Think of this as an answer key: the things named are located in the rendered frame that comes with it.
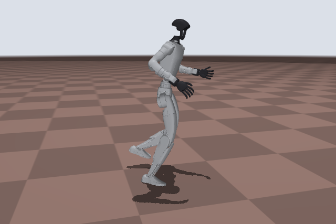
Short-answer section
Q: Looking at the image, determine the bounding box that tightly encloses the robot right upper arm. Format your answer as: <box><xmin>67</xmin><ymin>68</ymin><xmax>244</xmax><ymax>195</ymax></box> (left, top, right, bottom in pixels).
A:
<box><xmin>148</xmin><ymin>43</ymin><xmax>175</xmax><ymax>71</ymax></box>

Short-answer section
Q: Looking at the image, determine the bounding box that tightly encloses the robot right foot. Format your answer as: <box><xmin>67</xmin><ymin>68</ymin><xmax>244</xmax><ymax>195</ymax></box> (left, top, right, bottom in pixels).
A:
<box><xmin>141</xmin><ymin>174</ymin><xmax>166</xmax><ymax>186</ymax></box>

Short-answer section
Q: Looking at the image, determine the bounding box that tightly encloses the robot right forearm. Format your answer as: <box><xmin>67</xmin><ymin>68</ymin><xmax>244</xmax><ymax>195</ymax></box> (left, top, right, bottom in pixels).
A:
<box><xmin>149</xmin><ymin>60</ymin><xmax>177</xmax><ymax>83</ymax></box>

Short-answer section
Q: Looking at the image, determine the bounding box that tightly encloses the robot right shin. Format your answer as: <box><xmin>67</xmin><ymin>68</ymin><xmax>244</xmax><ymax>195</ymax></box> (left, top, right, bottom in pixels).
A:
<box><xmin>147</xmin><ymin>135</ymin><xmax>174</xmax><ymax>178</ymax></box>

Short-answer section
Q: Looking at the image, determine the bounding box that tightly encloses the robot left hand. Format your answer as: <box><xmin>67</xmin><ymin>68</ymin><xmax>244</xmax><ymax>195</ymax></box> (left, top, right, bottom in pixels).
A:
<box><xmin>192</xmin><ymin>67</ymin><xmax>214</xmax><ymax>79</ymax></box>

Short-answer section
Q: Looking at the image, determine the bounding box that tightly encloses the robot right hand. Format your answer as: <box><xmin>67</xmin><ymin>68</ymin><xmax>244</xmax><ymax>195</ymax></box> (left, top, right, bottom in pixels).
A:
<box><xmin>169</xmin><ymin>78</ymin><xmax>194</xmax><ymax>98</ymax></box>

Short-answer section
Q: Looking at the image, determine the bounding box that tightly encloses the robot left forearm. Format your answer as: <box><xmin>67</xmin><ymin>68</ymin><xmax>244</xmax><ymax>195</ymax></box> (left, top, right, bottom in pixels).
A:
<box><xmin>179</xmin><ymin>65</ymin><xmax>197</xmax><ymax>75</ymax></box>

